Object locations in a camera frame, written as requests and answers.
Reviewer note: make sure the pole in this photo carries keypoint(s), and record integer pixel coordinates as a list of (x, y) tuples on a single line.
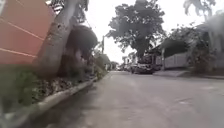
[(103, 45)]

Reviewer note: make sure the parked car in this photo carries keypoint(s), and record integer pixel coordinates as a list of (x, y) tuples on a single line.
[(144, 68)]

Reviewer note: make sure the dark rounded bush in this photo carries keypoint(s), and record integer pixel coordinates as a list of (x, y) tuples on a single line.
[(78, 50)]

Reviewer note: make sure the large dark leafy tree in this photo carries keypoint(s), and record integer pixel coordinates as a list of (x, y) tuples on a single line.
[(136, 23)]

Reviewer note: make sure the grey asphalt road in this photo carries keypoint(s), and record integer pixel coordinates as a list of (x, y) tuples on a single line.
[(140, 103)]

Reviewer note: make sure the building with dark roof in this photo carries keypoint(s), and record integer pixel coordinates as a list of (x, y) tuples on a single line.
[(168, 50)]

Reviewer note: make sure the thick leaning tree trunk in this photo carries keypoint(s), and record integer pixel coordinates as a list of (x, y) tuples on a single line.
[(55, 43)]

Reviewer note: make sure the grey concrete kerb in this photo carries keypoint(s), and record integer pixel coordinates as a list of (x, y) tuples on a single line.
[(50, 100)]

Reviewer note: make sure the leafy bushes beside fence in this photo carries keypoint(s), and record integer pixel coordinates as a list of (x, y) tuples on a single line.
[(196, 50)]

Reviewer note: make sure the strip of low green plants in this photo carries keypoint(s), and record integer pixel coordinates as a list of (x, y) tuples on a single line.
[(20, 88)]

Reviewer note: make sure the pale tall tree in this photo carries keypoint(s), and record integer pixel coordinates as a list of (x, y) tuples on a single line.
[(210, 23)]

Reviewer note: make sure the pale fence wall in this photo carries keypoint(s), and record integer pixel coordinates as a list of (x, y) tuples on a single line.
[(176, 61)]

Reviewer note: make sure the red wall with pale lines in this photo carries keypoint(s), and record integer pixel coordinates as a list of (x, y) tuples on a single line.
[(20, 30)]

